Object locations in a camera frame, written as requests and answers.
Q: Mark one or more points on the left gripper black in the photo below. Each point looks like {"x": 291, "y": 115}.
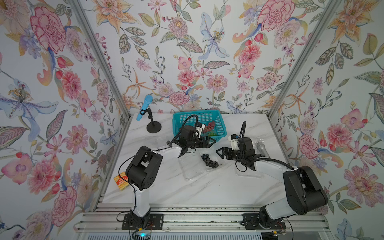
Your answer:
{"x": 205, "y": 144}

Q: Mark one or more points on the black grape bunch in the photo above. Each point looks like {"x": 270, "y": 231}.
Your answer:
{"x": 208, "y": 162}

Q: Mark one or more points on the blue microphone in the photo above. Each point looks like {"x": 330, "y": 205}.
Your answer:
{"x": 147, "y": 101}

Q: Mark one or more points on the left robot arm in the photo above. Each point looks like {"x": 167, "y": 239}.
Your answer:
{"x": 145, "y": 165}

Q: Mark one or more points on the clear clamshell container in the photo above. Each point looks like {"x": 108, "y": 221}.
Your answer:
{"x": 193, "y": 167}
{"x": 254, "y": 143}

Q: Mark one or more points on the red grape bunch back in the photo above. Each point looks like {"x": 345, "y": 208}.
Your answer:
{"x": 211, "y": 126}

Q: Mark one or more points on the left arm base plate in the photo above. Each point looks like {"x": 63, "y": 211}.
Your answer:
{"x": 148, "y": 222}

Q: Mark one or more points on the teal plastic mesh basket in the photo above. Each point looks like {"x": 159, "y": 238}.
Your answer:
{"x": 204, "y": 117}

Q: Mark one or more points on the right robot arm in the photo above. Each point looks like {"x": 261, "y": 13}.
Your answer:
{"x": 303, "y": 191}

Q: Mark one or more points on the grey microphone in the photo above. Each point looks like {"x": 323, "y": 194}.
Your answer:
{"x": 262, "y": 149}

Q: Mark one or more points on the black microphone stand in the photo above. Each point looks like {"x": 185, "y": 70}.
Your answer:
{"x": 152, "y": 127}

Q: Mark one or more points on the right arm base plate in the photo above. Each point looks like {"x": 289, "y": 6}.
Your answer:
{"x": 256, "y": 221}

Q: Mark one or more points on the aluminium frame post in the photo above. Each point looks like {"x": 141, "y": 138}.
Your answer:
{"x": 328, "y": 12}
{"x": 94, "y": 44}

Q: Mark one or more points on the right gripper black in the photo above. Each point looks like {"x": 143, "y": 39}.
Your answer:
{"x": 225, "y": 150}

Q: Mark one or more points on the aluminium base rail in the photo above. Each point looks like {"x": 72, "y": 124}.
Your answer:
{"x": 108, "y": 218}

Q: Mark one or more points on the right aluminium frame post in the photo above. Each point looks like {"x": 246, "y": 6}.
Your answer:
{"x": 328, "y": 12}

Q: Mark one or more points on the left aluminium frame post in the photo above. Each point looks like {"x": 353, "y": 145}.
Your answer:
{"x": 94, "y": 44}

